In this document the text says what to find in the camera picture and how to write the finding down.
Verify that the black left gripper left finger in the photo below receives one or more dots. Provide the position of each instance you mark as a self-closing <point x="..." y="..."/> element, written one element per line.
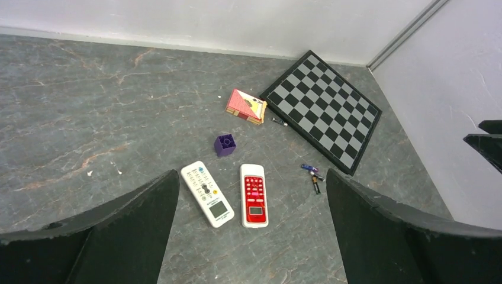
<point x="121" y="241"/>

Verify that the purple plastic block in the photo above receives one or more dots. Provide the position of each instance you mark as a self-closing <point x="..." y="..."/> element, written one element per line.
<point x="224" y="145"/>

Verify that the black and white chessboard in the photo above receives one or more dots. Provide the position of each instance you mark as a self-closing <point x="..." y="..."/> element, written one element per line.
<point x="325" y="109"/>

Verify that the purple battery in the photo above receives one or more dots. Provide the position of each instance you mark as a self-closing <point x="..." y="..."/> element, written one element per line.
<point x="309" y="168"/>

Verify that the silver black battery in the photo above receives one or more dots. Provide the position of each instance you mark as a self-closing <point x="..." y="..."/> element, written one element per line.
<point x="317" y="176"/>

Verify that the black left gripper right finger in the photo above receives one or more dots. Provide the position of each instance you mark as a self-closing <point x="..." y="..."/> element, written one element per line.
<point x="385" y="241"/>

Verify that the red and white remote control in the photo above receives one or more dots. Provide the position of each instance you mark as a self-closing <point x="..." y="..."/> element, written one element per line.
<point x="253" y="196"/>

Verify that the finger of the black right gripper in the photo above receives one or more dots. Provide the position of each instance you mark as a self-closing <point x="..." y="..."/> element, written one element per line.
<point x="487" y="145"/>
<point x="491" y="126"/>

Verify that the lone black battery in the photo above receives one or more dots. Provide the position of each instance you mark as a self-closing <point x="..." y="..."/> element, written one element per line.
<point x="280" y="122"/>

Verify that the red playing card box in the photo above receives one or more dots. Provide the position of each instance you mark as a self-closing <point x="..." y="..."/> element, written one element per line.
<point x="246" y="106"/>

